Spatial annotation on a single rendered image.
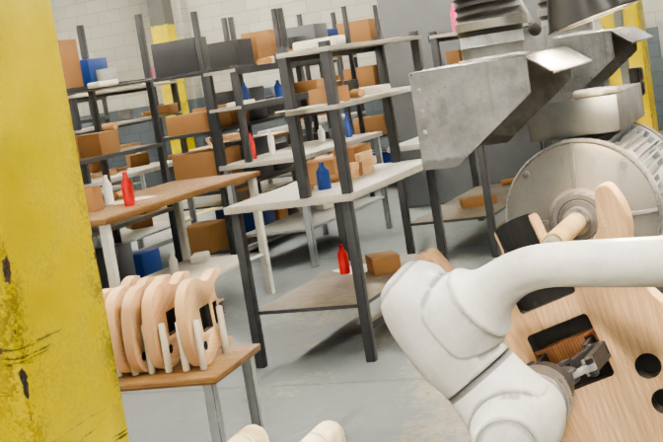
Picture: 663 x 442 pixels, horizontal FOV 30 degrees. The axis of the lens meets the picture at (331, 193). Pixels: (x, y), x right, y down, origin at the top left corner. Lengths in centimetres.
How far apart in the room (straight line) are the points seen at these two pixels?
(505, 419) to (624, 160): 65
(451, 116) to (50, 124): 79
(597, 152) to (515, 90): 32
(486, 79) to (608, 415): 53
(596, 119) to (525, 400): 68
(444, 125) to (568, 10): 24
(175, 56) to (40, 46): 860
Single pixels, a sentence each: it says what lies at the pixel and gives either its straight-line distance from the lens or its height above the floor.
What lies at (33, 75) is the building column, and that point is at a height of 162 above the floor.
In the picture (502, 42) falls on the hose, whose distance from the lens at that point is 190.
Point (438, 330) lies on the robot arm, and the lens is 152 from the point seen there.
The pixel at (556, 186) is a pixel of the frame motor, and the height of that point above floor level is 131.
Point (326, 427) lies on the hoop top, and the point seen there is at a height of 121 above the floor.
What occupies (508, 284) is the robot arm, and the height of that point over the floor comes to 126.
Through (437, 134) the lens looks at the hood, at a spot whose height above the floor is 143.
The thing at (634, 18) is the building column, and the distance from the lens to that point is 922.
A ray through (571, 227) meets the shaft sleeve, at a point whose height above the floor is 126.
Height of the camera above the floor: 155
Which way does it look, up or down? 6 degrees down
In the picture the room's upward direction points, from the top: 9 degrees counter-clockwise
